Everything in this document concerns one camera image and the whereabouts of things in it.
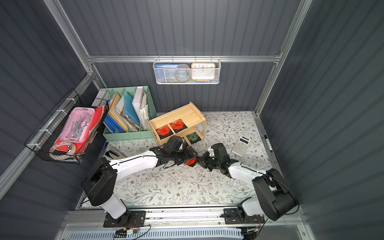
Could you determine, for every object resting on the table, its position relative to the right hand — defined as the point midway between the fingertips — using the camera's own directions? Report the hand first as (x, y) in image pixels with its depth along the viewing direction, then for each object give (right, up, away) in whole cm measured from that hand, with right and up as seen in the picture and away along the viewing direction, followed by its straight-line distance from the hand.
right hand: (198, 159), depth 85 cm
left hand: (-3, +2, -1) cm, 3 cm away
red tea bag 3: (-4, -2, +1) cm, 5 cm away
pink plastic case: (-59, +19, -13) cm, 64 cm away
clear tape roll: (-63, +11, -18) cm, 67 cm away
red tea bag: (-19, +16, -2) cm, 24 cm away
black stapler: (-53, 0, +9) cm, 54 cm away
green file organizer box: (-43, +27, +11) cm, 52 cm away
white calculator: (+29, +6, +14) cm, 33 cm away
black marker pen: (+52, +6, +22) cm, 57 cm away
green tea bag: (-3, +11, +17) cm, 21 cm away
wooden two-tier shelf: (-8, +22, +4) cm, 23 cm away
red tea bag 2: (-11, +19, 0) cm, 22 cm away
